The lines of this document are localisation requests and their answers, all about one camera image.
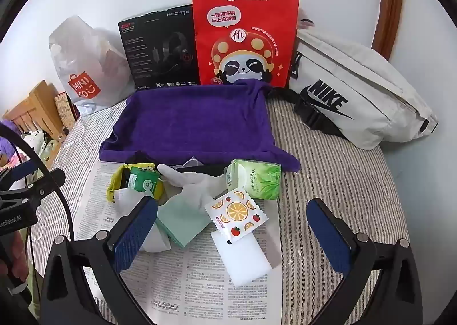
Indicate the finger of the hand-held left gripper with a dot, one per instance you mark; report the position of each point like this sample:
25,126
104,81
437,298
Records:
25,169
50,184

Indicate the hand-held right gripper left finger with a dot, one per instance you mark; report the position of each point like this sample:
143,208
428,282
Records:
137,232

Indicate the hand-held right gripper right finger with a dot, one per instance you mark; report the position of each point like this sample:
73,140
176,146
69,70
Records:
328,235

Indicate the clear plastic bag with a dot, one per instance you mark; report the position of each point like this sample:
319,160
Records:
126,202

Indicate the white glove with green cuff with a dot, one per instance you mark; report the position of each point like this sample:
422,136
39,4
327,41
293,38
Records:
185,218

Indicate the white sponge block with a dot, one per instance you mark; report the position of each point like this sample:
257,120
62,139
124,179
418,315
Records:
246,260

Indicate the green tissue packet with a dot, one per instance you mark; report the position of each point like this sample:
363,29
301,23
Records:
255,178

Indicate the fruit-print wipe packet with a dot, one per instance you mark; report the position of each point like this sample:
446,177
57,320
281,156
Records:
237,214

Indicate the purple cloth tray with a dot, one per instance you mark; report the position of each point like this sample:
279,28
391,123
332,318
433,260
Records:
192,121

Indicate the person's left hand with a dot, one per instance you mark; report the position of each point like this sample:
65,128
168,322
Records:
18,257

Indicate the white floral bedding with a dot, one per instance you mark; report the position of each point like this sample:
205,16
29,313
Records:
43,146

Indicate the purple fluffy cloth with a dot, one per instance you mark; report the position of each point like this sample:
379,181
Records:
7,132

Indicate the striped bed sheet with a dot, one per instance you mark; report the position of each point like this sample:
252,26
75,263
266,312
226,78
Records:
339,175

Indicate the wooden furniture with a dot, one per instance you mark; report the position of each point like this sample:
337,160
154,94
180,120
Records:
35,107

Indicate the newspaper sheet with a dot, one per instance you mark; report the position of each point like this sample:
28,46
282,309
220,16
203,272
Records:
185,282

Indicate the patterned cardboard box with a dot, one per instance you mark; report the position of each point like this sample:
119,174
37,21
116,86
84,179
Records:
64,110

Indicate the white plastic shopping bag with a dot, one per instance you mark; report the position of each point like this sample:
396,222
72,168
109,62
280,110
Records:
82,61

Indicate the white waist bag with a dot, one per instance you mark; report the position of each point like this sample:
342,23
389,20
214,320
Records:
357,71

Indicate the black headphone box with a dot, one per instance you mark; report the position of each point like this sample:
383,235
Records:
157,53

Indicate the red paper bag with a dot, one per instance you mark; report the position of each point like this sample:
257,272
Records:
246,25

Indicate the brown wooden door frame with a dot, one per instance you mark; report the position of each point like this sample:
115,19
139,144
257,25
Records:
389,7

